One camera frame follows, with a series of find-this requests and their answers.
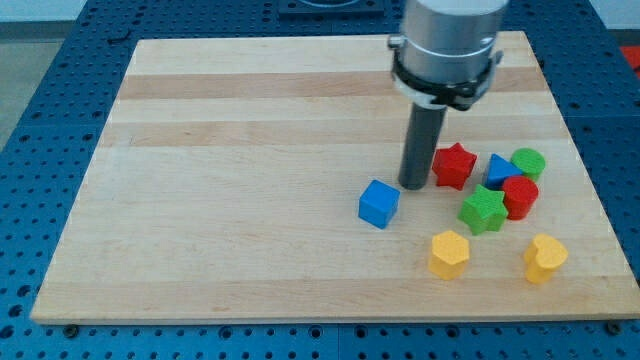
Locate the green wooden cylinder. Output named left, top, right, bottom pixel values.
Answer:
left=510, top=147, right=546, bottom=182

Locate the red wooden star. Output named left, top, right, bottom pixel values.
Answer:
left=432, top=143, right=477, bottom=191

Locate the green wooden star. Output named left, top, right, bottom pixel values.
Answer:
left=457, top=184, right=509, bottom=235

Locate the blue wooden triangle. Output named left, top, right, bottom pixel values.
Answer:
left=483, top=154, right=523, bottom=190

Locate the light wooden board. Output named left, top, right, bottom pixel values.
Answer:
left=31, top=31, right=639, bottom=325

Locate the red wooden cylinder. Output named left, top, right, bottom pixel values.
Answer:
left=502, top=175, right=539, bottom=220

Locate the yellow wooden hexagon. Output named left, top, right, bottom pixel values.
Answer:
left=427, top=230, right=470, bottom=280

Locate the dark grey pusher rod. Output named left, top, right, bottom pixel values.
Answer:
left=398, top=104, right=446, bottom=190

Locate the blue wooden cube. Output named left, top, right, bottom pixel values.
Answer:
left=358, top=180, right=400, bottom=229

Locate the yellow wooden heart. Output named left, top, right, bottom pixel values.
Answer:
left=523, top=233, right=569, bottom=284

